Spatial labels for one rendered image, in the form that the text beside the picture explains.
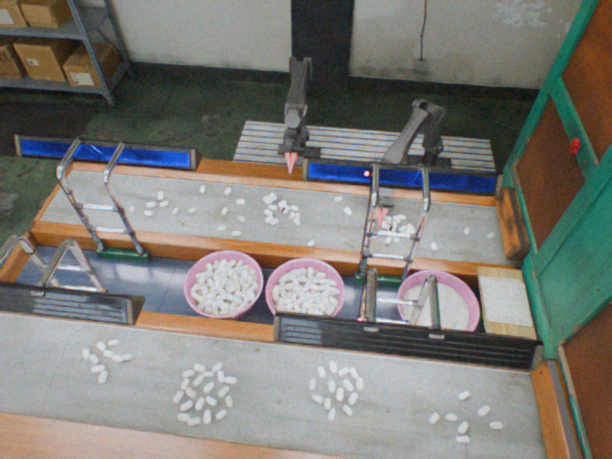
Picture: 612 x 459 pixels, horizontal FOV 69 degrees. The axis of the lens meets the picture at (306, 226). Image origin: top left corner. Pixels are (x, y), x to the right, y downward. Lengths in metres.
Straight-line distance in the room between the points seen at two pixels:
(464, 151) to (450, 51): 1.52
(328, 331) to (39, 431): 0.86
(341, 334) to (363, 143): 1.28
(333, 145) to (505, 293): 1.04
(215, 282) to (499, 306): 0.96
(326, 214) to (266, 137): 0.62
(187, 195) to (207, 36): 2.09
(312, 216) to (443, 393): 0.79
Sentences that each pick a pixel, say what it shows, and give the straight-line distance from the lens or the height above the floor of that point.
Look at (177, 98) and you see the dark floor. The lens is 3.78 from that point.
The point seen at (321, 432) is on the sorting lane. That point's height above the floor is 0.74.
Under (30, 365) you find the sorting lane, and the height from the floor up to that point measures 0.74.
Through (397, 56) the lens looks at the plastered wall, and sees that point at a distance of 3.64.
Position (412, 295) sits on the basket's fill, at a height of 0.73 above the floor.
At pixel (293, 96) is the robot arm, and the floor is 1.05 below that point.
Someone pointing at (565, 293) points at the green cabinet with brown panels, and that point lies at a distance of 1.48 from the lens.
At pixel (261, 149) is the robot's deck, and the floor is 0.67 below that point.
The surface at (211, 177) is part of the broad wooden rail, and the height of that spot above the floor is 0.76.
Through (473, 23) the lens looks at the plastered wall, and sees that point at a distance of 3.58.
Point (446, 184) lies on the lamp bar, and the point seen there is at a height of 1.07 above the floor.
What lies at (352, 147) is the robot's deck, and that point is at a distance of 2.15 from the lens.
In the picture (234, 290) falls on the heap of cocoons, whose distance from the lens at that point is 1.58.
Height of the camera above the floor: 2.06
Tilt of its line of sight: 51 degrees down
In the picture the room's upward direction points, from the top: straight up
